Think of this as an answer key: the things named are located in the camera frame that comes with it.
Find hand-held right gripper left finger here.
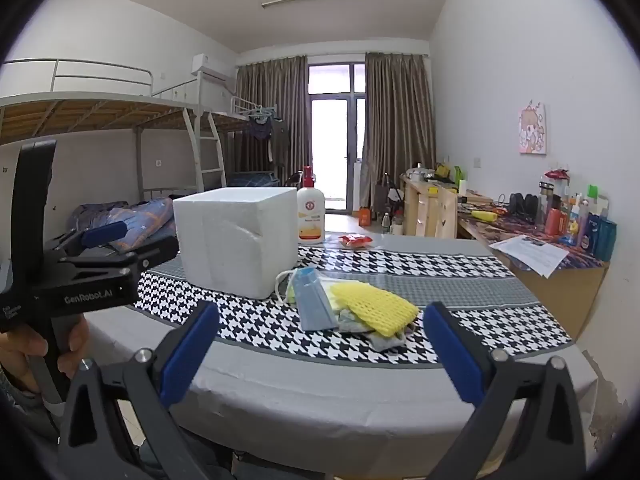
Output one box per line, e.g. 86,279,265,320
57,301,236,480

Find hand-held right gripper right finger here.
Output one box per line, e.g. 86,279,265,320
422,301,588,480

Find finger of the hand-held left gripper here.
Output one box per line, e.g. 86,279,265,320
57,235,180,281
45,220,129,261

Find grey sock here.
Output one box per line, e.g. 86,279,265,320
339,310,419,354

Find white foam box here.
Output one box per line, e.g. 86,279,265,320
172,187,299,302

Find yellow foam net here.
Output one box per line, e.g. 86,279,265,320
327,282,420,339

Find blue face mask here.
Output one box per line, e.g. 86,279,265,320
290,267,340,332

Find person's left forearm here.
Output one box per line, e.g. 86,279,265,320
0,365,62,442

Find person's left hand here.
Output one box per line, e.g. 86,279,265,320
0,317,92,396

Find blue orange quilt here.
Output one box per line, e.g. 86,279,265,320
67,197,179,254

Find white metal bunk bed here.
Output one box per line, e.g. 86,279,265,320
197,67,301,192
0,58,228,241

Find blue plaid mattress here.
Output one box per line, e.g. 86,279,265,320
225,171,282,189

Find houndstooth grey tablecloth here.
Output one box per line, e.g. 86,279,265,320
82,234,599,467

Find white printed papers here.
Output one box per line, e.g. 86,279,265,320
488,234,571,279

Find patterned desk cloth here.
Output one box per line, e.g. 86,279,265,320
457,206,609,269

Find light wooden cabinet desk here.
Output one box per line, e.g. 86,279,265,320
400,174,461,239

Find white lotion pump bottle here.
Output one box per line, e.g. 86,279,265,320
296,165,326,246

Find black headphones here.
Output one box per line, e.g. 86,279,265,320
507,192,541,219

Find hanging dark clothes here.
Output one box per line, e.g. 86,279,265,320
245,105,292,167

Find row of toiletry bottles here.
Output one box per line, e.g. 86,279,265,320
537,169,619,262

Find brown curtain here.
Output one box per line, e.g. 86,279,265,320
235,55,310,182
362,52,437,211

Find white air conditioner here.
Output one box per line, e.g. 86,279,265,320
192,53,234,81

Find glass balcony door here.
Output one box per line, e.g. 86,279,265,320
307,62,369,214

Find ceiling tube lamp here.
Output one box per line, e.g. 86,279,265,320
261,0,354,10

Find pink cartoon wall poster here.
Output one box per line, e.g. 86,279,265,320
518,101,547,155

